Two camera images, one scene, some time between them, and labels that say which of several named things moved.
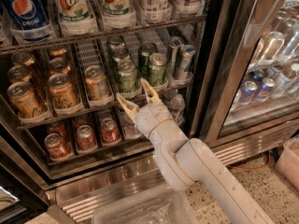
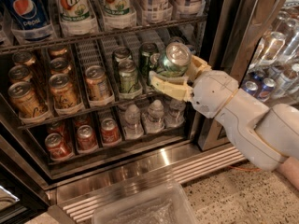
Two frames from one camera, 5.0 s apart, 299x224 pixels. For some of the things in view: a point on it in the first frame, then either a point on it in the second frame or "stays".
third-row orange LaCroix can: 97,85 stays
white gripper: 152,116 -> 214,91
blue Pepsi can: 23,4 stays
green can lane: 127,76 -> 175,59
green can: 120,52 -> 128,77
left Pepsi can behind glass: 248,91 stays
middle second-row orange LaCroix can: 59,65 stays
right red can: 109,131 stays
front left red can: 59,147 stays
